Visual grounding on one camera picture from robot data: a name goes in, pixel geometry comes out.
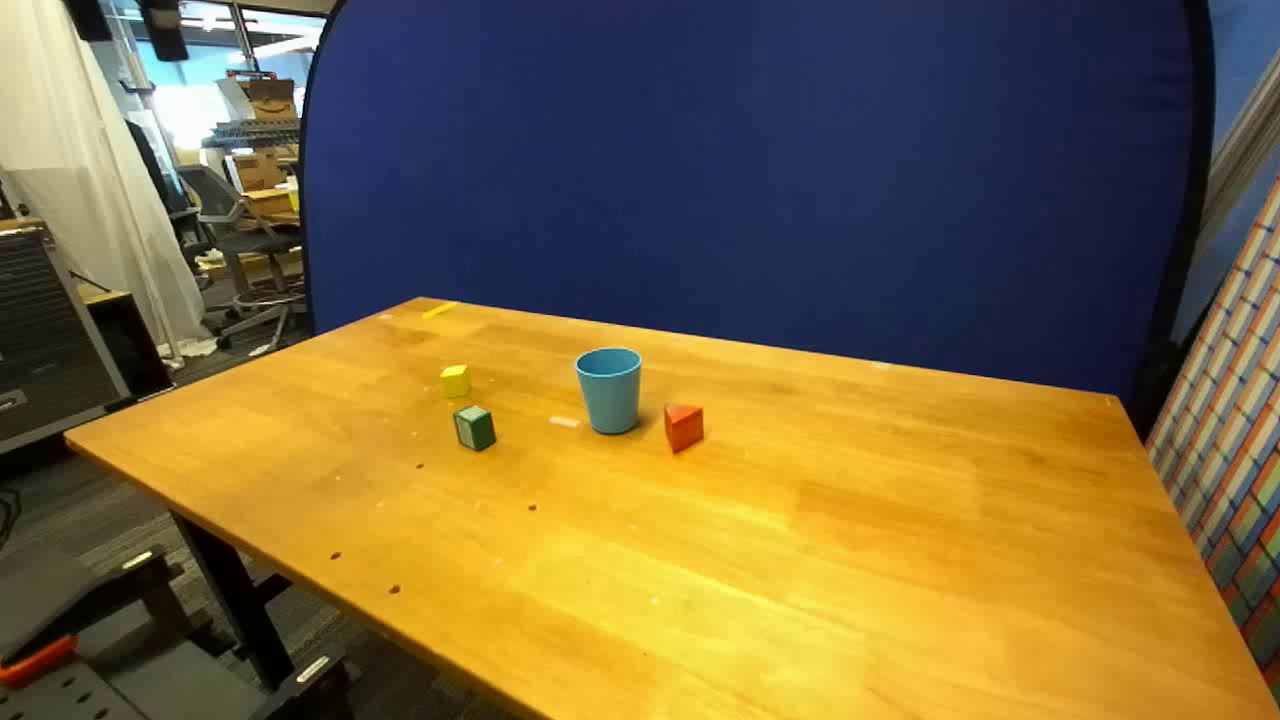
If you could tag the yellow wooden block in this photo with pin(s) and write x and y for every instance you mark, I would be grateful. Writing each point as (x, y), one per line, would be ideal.
(457, 382)

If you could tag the blue plastic cup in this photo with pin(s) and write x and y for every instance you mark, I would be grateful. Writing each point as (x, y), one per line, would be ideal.
(608, 382)

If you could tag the red wooden block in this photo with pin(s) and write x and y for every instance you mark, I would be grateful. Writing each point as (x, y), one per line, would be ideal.
(683, 426)

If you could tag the green wooden block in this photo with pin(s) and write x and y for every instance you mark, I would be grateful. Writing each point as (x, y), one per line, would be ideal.
(474, 426)

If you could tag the blue round backdrop panel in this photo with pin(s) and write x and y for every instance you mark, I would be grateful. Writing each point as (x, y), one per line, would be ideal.
(981, 184)

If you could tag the cluttered background shelf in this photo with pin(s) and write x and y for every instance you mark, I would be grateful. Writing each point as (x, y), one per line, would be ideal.
(251, 204)

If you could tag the colourful patterned board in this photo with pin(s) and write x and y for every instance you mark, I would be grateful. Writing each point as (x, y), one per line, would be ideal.
(1219, 442)

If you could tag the black equipment case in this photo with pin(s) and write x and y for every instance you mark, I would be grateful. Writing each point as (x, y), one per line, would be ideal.
(54, 362)

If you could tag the white curtain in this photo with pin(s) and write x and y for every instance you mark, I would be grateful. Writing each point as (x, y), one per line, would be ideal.
(68, 156)

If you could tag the black table leg frame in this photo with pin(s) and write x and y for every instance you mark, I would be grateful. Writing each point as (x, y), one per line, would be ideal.
(313, 689)

